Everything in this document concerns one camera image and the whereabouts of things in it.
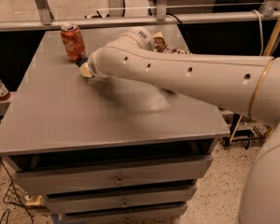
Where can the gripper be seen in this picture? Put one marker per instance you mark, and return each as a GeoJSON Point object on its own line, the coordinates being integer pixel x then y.
{"type": "Point", "coordinates": [92, 67]}

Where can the dark blue rxbar wrapper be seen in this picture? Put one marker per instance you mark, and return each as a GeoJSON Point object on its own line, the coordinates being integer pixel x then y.
{"type": "Point", "coordinates": [82, 61]}

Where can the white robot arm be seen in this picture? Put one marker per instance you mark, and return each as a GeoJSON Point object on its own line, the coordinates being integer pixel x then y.
{"type": "Point", "coordinates": [246, 85]}

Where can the orange coke can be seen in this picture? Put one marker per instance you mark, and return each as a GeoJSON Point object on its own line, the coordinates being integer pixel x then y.
{"type": "Point", "coordinates": [73, 42]}

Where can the brown yellow chip bag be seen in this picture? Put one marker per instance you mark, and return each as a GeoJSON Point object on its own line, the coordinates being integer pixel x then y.
{"type": "Point", "coordinates": [162, 47]}

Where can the grey drawer cabinet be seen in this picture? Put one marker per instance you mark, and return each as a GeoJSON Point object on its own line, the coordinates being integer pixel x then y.
{"type": "Point", "coordinates": [58, 120]}

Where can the top grey drawer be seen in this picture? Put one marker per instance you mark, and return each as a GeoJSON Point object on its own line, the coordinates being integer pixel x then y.
{"type": "Point", "coordinates": [115, 175]}

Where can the grey drawer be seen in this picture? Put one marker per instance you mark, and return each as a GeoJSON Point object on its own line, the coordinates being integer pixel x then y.
{"type": "Point", "coordinates": [127, 215]}
{"type": "Point", "coordinates": [115, 175]}
{"type": "Point", "coordinates": [120, 199]}

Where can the middle grey drawer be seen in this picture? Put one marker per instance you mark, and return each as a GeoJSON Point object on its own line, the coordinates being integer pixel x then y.
{"type": "Point", "coordinates": [120, 199]}

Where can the bottom grey drawer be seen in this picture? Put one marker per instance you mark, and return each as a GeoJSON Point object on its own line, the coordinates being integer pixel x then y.
{"type": "Point", "coordinates": [127, 215]}

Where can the metal guard rail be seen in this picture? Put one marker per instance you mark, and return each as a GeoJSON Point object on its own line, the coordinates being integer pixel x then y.
{"type": "Point", "coordinates": [21, 15]}

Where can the black wire basket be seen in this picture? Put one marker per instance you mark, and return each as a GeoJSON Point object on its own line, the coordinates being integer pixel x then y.
{"type": "Point", "coordinates": [12, 197]}

